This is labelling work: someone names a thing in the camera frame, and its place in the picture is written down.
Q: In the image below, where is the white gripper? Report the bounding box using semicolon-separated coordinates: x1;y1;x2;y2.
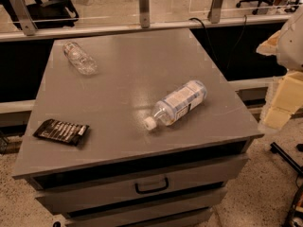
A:
256;7;303;131

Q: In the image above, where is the blue label plastic bottle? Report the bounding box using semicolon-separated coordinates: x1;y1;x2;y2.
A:
144;80;207;131

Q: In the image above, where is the clear crumpled plastic bottle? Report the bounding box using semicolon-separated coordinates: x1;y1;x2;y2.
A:
62;42;98;76

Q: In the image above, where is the black rxbar chocolate wrapper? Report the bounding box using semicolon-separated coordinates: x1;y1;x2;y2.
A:
33;119;89;147

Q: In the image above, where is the black metal bar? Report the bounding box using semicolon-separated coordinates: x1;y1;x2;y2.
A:
270;142;303;176

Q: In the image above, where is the grey drawer cabinet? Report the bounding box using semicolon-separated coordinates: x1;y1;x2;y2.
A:
13;29;259;227

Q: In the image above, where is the black office chair left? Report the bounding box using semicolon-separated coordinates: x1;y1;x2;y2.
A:
0;0;79;29

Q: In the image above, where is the right metal bracket post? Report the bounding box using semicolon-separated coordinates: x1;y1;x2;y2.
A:
207;0;223;24

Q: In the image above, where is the metal bracket post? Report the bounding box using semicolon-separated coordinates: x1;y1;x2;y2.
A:
9;0;37;36
139;0;150;28
207;0;223;24

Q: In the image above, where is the black cable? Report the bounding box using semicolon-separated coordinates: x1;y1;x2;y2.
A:
188;14;248;71

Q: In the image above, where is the middle metal bracket post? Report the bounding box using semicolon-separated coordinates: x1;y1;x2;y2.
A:
139;0;150;28

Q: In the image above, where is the black drawer handle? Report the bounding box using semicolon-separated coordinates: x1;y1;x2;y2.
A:
134;177;169;195

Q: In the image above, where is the left metal bracket post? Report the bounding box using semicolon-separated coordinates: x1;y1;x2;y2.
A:
9;0;37;36

